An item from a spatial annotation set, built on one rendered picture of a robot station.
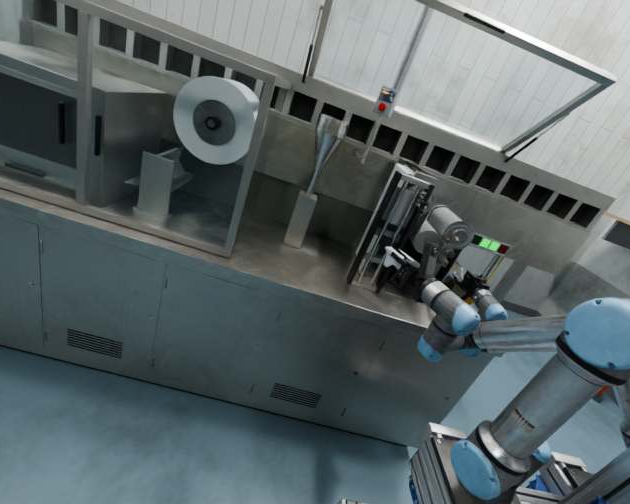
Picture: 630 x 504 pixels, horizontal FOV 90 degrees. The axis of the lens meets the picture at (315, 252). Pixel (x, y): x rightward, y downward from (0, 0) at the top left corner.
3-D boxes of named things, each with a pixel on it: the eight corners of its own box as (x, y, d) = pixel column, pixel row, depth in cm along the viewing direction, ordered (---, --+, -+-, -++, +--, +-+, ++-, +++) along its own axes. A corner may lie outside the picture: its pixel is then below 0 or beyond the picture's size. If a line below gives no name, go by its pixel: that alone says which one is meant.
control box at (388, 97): (371, 110, 126) (381, 83, 122) (375, 112, 132) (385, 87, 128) (386, 116, 124) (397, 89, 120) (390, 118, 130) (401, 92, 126)
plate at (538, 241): (18, 89, 152) (13, 17, 139) (61, 90, 177) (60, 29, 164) (559, 277, 191) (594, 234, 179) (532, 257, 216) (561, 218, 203)
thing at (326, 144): (277, 244, 156) (314, 128, 132) (280, 233, 168) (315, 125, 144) (303, 253, 157) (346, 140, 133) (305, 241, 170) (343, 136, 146)
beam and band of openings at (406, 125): (21, 19, 141) (17, -43, 132) (36, 23, 149) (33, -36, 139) (589, 232, 181) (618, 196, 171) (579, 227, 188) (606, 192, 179)
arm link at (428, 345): (453, 361, 92) (473, 333, 87) (427, 365, 86) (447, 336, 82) (434, 341, 98) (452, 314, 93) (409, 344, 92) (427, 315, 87)
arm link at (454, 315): (452, 341, 80) (470, 316, 77) (423, 312, 88) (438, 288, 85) (470, 339, 84) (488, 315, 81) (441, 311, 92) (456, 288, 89)
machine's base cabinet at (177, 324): (-72, 343, 148) (-117, 168, 112) (39, 274, 206) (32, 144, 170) (412, 460, 180) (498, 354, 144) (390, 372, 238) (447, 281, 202)
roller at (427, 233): (410, 248, 151) (422, 226, 146) (398, 229, 174) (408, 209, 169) (432, 256, 152) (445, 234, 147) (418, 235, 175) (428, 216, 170)
